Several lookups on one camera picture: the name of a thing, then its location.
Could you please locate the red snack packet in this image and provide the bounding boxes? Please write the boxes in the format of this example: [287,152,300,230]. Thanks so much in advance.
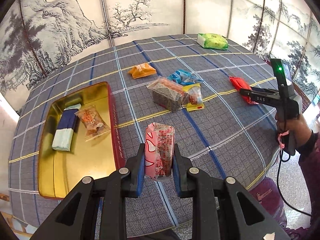
[229,76,258,105]

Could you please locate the black cable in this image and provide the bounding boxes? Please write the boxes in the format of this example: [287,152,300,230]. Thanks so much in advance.
[276,148,313,218]

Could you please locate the painted folding screen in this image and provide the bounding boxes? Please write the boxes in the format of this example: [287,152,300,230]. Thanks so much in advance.
[1,0,319,111]

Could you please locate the yellow snack packet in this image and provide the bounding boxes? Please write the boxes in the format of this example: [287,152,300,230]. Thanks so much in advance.
[183,83,204,112]

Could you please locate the gold and red tin box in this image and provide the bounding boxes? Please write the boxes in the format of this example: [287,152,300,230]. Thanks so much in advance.
[37,82,125,199]

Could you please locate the blue and teal snack pack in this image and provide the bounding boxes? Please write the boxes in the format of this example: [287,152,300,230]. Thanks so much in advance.
[52,103,81,152]

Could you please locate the grey plaid tablecloth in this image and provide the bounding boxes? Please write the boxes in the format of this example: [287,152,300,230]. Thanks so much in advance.
[9,34,277,226]

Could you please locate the clear brown pastry packet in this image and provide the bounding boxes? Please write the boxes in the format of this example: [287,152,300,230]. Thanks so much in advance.
[75,105,111,141]

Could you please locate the dark seaweed snack bag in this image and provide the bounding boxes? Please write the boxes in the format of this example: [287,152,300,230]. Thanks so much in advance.
[147,79,184,112]

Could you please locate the bamboo chair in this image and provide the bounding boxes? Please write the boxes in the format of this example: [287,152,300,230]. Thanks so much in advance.
[0,192,37,239]

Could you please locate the pink strap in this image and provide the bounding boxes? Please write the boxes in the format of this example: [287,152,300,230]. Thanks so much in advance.
[276,129,290,149]

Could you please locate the blue snack packet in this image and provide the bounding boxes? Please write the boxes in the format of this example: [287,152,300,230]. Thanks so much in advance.
[167,69,203,86]

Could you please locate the orange snack packet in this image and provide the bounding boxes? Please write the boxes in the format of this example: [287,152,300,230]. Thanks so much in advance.
[128,63,157,79]

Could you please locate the reddish dried snack bag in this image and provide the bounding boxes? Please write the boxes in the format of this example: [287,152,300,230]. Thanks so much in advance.
[157,77,184,96]

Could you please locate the right hand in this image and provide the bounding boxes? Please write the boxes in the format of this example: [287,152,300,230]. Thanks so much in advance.
[275,113,312,148]

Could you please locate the green tissue pack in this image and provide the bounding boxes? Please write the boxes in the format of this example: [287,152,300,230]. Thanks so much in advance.
[197,33,228,50]

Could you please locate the pink snack packet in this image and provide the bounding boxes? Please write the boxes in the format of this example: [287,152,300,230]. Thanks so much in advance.
[145,122,175,182]

